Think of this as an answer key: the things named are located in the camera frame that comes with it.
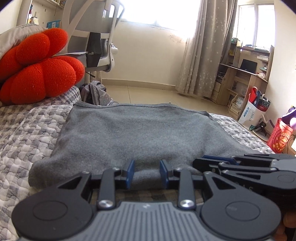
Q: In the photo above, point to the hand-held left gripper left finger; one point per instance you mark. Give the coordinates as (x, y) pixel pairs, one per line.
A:
(130, 173)

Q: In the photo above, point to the dark grey sweater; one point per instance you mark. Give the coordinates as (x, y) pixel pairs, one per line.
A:
(138, 134)

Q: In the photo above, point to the red printed gift bag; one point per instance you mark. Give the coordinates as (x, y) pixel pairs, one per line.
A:
(279, 139)

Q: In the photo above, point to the white paper sheet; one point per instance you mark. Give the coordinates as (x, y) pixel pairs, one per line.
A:
(71, 53)

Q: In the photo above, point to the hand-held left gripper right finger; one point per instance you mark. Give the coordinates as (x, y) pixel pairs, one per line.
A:
(164, 173)

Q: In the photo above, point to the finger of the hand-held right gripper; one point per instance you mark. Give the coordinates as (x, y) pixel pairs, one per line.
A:
(215, 157)
(242, 167)

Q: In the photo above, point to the red knitted flower cushion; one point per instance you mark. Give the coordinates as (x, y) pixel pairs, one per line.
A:
(41, 76)

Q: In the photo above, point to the white office chair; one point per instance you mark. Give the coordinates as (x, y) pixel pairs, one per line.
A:
(97, 23)

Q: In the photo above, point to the black screen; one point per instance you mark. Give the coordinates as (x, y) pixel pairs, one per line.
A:
(248, 65)

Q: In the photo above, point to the grey star curtain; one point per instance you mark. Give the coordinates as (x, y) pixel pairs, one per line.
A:
(203, 51)

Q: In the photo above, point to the window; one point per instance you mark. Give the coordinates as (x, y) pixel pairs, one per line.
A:
(263, 23)

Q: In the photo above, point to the blue box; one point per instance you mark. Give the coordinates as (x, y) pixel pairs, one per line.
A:
(53, 24)

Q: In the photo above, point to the grey backpack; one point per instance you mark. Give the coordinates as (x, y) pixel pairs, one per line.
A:
(97, 92)

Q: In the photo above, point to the small black stand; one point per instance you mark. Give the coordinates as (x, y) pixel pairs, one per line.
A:
(260, 127)

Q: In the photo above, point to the grey checkered quilt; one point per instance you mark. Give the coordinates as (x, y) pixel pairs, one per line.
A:
(30, 129)

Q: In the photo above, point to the white bookshelf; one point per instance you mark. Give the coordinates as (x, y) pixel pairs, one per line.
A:
(34, 9)

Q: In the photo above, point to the wooden desk with shelves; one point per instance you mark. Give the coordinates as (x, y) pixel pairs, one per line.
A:
(254, 81)

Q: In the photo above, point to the light grey printed pillow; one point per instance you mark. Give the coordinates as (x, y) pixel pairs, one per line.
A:
(13, 34)

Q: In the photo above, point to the small red bag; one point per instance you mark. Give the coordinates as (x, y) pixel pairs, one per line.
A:
(254, 96)

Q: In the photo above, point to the person's right hand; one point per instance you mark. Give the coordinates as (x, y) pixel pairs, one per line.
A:
(290, 220)

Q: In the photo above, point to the white shopping bag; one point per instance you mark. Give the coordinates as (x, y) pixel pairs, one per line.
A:
(249, 115)

